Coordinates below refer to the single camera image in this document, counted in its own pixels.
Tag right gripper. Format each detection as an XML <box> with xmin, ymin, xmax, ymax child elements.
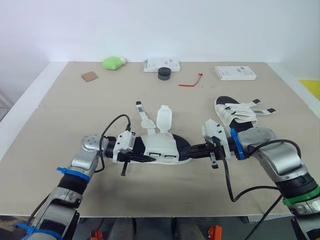
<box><xmin>184</xmin><ymin>139</ymin><xmax>226</xmax><ymax>161</ymax></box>

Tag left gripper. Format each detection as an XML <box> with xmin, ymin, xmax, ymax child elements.
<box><xmin>116</xmin><ymin>150</ymin><xmax>156</xmax><ymax>164</ymax></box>

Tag white sandal with black insole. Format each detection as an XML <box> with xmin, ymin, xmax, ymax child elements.
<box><xmin>214</xmin><ymin>95</ymin><xmax>276</xmax><ymax>134</ymax></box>
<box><xmin>134</xmin><ymin>100</ymin><xmax>192</xmax><ymax>166</ymax></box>

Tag robot body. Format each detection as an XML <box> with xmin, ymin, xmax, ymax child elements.
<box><xmin>76</xmin><ymin>216</ymin><xmax>251</xmax><ymax>240</ymax></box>

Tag black round container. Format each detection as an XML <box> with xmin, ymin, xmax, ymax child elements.
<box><xmin>157</xmin><ymin>67</ymin><xmax>172</xmax><ymax>81</ymax></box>

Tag white flat box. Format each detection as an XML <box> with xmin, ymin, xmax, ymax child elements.
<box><xmin>214</xmin><ymin>65</ymin><xmax>258</xmax><ymax>82</ymax></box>
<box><xmin>142</xmin><ymin>58</ymin><xmax>182</xmax><ymax>74</ymax></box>

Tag brown cardboard square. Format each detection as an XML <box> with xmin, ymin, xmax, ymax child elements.
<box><xmin>80</xmin><ymin>71</ymin><xmax>99</xmax><ymax>83</ymax></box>

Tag yellow object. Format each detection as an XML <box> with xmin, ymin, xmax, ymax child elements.
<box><xmin>298</xmin><ymin>79</ymin><xmax>320</xmax><ymax>101</ymax></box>

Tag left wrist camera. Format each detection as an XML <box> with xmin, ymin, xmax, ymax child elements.
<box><xmin>112</xmin><ymin>131</ymin><xmax>137</xmax><ymax>164</ymax></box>

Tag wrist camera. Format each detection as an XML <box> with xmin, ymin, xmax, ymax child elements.
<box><xmin>112</xmin><ymin>131</ymin><xmax>137</xmax><ymax>164</ymax></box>
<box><xmin>201</xmin><ymin>119</ymin><xmax>232</xmax><ymax>160</ymax></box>

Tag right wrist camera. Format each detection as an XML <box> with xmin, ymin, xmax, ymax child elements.
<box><xmin>201</xmin><ymin>119</ymin><xmax>232</xmax><ymax>160</ymax></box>

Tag black cable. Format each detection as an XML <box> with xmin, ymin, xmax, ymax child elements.
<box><xmin>221</xmin><ymin>139</ymin><xmax>302</xmax><ymax>240</ymax></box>
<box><xmin>94</xmin><ymin>114</ymin><xmax>132</xmax><ymax>174</ymax></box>

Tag red cable tie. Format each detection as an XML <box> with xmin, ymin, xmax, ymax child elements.
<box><xmin>178</xmin><ymin>72</ymin><xmax>204</xmax><ymax>88</ymax></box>

